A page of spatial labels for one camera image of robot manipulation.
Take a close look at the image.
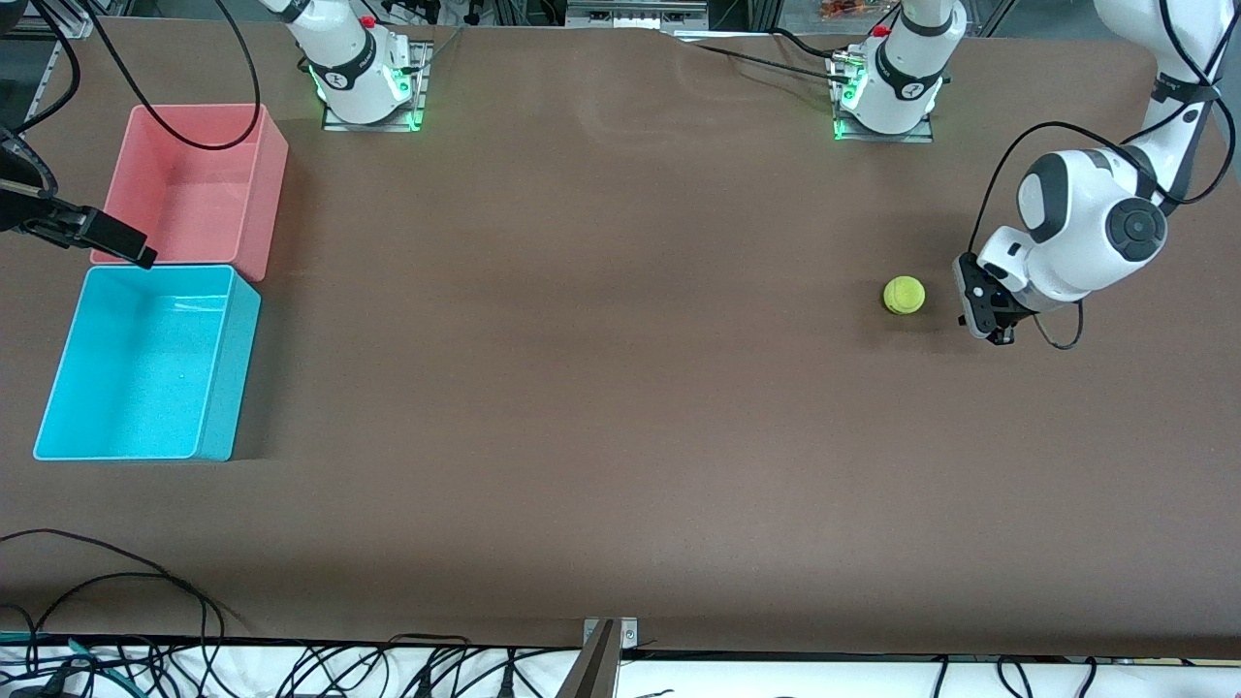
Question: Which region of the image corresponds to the yellow-green tennis ball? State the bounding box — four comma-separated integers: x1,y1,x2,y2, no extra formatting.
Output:
882,275,927,317

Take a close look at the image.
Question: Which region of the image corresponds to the long black loop cable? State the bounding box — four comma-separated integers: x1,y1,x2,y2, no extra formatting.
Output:
24,572,243,672
0,528,214,672

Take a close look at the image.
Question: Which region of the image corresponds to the pink plastic bin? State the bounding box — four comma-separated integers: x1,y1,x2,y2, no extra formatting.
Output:
89,103,290,284

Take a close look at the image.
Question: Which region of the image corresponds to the grey metal box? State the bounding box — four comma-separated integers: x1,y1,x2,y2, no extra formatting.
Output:
565,0,711,30

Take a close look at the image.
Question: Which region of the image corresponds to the teal cable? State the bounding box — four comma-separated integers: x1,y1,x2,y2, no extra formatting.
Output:
0,632,132,697

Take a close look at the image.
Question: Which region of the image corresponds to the metal table clamp plate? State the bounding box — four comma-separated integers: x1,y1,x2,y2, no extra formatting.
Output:
582,617,641,649

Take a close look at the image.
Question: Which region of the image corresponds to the black base power cable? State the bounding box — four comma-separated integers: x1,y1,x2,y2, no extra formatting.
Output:
679,39,846,80

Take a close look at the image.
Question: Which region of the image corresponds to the dark camera stand post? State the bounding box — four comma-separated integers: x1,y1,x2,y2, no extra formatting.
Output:
553,620,621,698

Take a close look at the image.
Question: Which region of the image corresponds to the aluminium frame rail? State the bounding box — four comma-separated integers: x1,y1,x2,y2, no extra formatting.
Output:
17,15,98,132

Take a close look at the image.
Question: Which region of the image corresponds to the blue plastic bin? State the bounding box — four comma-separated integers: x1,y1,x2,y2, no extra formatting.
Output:
33,264,263,462

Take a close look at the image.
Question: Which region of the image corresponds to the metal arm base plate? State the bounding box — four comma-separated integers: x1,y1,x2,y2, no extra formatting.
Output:
829,48,938,144
322,41,433,134

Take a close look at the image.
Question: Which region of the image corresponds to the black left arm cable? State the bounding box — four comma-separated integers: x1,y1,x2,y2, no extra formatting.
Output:
968,0,1241,350

